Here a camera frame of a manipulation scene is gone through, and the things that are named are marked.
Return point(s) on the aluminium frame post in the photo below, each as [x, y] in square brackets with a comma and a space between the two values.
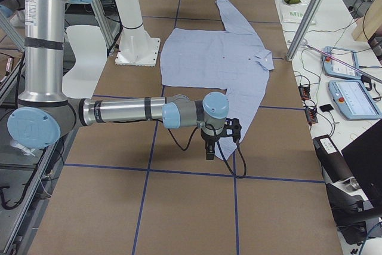
[303, 28]

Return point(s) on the wooden board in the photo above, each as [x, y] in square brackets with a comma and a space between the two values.
[369, 23]

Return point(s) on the orange black usb hub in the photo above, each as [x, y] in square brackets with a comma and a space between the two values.
[304, 92]

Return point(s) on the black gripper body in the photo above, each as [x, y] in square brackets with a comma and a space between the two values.
[208, 138]

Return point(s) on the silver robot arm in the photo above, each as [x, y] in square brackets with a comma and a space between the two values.
[45, 113]

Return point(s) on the white pedestal column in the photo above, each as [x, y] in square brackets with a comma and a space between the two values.
[136, 46]

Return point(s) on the black laptop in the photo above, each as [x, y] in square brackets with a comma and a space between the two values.
[363, 157]

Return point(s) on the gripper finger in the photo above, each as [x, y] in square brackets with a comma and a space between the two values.
[207, 152]
[212, 152]

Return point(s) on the clear bag green lettering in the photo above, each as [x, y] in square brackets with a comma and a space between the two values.
[292, 13]

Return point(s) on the near blue teach pendant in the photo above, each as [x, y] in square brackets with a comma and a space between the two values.
[353, 100]

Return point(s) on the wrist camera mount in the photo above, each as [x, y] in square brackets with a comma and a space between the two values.
[232, 128]

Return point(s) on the white curved plastic sheet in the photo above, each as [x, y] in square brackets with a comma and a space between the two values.
[90, 53]

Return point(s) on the black cylinder device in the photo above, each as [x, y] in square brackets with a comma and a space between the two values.
[331, 159]

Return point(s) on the light blue striped shirt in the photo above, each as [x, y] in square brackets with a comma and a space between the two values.
[234, 60]

